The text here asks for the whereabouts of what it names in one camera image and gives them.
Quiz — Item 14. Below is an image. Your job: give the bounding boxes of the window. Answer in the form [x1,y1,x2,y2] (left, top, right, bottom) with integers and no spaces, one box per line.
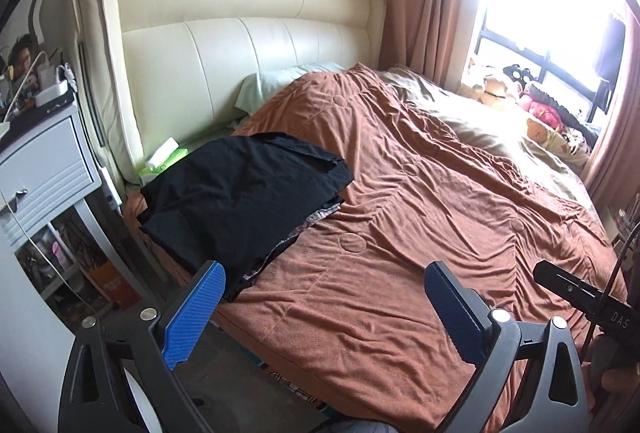
[470,0,630,126]

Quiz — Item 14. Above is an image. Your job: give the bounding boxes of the brown fleece blanket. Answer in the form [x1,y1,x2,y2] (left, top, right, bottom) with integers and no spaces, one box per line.
[122,63,631,433]

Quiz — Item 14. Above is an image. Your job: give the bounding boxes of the beige blanket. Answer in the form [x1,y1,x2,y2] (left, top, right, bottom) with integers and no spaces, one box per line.
[377,66,587,203]

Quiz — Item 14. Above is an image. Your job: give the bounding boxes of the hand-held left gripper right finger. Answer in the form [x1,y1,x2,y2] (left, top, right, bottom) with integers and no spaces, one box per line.
[424,260,591,433]

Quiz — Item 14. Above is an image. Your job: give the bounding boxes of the black and white plush toy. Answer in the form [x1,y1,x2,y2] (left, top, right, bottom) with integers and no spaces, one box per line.
[501,62,535,85]

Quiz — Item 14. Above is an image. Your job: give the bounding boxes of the pink plush toy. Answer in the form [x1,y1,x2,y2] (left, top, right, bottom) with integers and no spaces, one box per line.
[519,92,567,130]

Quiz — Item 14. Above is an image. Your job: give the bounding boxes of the white nightstand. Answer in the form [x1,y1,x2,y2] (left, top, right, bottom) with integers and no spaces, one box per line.
[0,103,148,319]

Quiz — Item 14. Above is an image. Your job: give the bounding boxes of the brown plush bear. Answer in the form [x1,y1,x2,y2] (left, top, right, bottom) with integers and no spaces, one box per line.
[469,72,518,108]

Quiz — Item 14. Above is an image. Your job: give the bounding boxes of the light green pillow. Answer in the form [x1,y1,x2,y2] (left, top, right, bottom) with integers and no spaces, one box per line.
[235,62,347,120]

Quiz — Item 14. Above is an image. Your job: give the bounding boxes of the green tissue pack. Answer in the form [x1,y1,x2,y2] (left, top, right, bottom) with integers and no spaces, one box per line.
[138,137,190,180]

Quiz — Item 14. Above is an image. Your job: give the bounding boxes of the white charger box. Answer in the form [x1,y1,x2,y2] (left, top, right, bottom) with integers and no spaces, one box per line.
[34,80,69,108]

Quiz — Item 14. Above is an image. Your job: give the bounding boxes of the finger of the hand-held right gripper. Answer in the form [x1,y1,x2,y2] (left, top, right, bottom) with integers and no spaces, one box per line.
[531,260,609,312]

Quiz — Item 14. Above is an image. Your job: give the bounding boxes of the cream leather headboard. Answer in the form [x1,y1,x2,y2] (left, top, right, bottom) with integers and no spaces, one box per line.
[60,0,388,188]

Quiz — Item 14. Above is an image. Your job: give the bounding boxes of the orange box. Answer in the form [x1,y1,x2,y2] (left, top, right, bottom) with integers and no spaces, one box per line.
[89,260,140,310]

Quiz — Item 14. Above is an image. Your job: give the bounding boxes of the black pants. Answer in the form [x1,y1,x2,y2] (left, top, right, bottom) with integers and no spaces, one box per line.
[139,132,355,304]

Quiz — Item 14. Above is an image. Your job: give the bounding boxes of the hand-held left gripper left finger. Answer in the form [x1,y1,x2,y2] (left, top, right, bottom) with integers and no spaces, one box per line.
[59,259,227,433]

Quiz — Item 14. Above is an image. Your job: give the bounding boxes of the white power strip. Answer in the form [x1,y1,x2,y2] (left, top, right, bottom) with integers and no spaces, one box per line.
[101,167,124,216]

